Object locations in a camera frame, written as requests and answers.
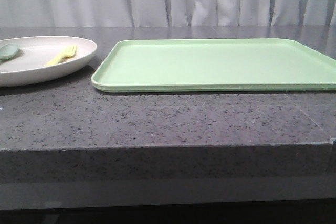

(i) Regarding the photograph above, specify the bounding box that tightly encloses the light green serving tray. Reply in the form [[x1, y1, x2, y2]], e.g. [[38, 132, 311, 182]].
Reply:
[[91, 38, 335, 93]]

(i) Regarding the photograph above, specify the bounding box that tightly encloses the sage green plastic spoon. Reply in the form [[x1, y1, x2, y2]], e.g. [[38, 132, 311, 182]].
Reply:
[[0, 43, 20, 61]]

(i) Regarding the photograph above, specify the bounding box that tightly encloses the beige round plate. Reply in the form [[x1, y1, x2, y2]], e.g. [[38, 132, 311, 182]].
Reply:
[[1, 36, 97, 88]]

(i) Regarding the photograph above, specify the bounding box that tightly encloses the yellow plastic fork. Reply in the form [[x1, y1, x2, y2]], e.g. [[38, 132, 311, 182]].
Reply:
[[44, 45, 77, 67]]

